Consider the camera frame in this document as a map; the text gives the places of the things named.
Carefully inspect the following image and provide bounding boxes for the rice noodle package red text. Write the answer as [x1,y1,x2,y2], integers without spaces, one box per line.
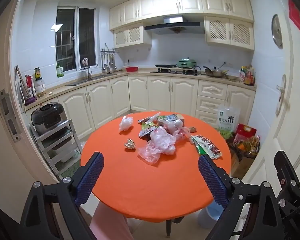
[190,135,222,159]

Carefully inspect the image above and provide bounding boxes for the white paper ball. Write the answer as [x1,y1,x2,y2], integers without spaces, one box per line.
[124,139,136,150]

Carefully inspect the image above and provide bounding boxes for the clear plastic bag red print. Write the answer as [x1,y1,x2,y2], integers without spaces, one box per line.
[138,126,190,165]

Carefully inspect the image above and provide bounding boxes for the white plastic bag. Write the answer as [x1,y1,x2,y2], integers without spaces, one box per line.
[119,115,133,132]

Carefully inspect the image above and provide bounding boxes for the milk carton box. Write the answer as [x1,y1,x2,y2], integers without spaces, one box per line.
[157,114,185,124]

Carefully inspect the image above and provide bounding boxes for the white red snack wrapper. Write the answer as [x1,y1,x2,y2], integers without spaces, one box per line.
[139,126,157,138]

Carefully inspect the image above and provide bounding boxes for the green snack wrapper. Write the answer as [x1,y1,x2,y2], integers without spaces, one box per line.
[141,122,157,130]

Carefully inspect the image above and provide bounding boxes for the clear bubble wrap piece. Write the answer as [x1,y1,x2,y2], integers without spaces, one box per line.
[146,112,160,123]

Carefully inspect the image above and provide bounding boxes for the blue trash bin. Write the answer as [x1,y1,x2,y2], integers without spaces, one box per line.
[197,200,224,229]

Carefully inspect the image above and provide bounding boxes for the lower kitchen cabinets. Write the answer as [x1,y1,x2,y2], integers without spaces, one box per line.
[27,73,256,139]

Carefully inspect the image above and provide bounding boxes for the kitchen cabinets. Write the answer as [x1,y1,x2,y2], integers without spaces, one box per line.
[27,73,256,139]
[109,0,254,50]

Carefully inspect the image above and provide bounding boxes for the upper kitchen cabinets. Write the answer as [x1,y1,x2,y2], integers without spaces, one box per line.
[109,0,254,50]

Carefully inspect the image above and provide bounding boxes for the cardboard box with groceries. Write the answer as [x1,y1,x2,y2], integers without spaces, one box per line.
[229,135,261,179]

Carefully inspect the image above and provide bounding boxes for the metal shelf rack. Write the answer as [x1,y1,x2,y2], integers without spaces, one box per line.
[30,120,82,180]

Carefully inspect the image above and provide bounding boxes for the orange round tablecloth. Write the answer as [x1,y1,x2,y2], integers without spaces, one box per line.
[80,111,232,223]

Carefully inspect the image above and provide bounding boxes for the rice bag white green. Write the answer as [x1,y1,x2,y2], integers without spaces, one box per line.
[217,106,240,132]

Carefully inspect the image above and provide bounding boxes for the black rice cooker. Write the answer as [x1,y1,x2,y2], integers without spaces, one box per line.
[31,102,67,135]

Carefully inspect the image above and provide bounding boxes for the brown paper ball far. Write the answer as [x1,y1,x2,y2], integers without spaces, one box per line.
[189,127,197,133]

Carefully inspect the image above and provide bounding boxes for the condiment bottles group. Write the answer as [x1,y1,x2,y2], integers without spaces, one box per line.
[239,65,255,86]

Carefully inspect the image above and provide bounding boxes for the white door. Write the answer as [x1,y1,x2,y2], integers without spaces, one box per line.
[243,0,300,194]

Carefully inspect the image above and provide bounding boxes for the clear jar yellow lid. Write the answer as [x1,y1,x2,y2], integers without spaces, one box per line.
[34,67,46,97]

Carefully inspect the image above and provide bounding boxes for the wok pan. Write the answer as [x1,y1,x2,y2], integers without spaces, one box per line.
[203,62,228,78]

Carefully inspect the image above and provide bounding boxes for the green bottle on sill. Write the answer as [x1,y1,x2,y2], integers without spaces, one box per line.
[56,62,64,78]

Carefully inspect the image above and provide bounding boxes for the faucet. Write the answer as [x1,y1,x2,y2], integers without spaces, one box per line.
[81,57,92,80]

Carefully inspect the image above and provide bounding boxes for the green electric pot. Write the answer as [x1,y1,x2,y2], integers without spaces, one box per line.
[177,58,197,69]

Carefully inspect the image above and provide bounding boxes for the hanging utensil rack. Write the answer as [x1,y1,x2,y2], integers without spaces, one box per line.
[100,43,120,74]

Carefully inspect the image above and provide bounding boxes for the red basin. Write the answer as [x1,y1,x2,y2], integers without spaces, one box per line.
[126,67,138,72]

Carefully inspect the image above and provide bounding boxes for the red door decoration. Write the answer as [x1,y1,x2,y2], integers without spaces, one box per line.
[288,0,300,30]

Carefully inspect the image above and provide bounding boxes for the gas stove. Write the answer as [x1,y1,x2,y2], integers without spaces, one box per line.
[151,64,200,76]

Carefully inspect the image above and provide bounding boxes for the window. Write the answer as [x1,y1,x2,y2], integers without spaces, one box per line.
[55,7,98,72]

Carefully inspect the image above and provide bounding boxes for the range hood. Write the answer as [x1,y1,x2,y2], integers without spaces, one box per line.
[144,15,205,35]

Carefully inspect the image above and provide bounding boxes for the door handle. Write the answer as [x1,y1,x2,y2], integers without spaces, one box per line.
[275,74,287,116]

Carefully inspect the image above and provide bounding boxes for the round wall clock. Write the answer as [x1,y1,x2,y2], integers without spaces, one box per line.
[271,14,283,49]

